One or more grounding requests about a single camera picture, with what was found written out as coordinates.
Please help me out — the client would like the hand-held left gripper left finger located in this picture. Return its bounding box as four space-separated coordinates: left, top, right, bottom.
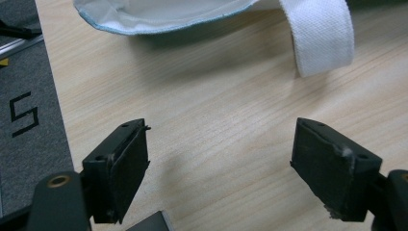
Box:
81 117 152 225

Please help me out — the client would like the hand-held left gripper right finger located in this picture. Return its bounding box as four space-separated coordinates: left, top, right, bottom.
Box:
289 116 384 223

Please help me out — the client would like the white tote bag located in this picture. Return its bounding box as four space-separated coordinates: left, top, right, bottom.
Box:
72 0 355 79

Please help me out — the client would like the black stand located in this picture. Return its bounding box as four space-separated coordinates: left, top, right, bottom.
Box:
0 18 43 40

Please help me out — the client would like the short metal floor rail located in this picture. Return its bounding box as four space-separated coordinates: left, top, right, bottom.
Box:
0 33 44 61

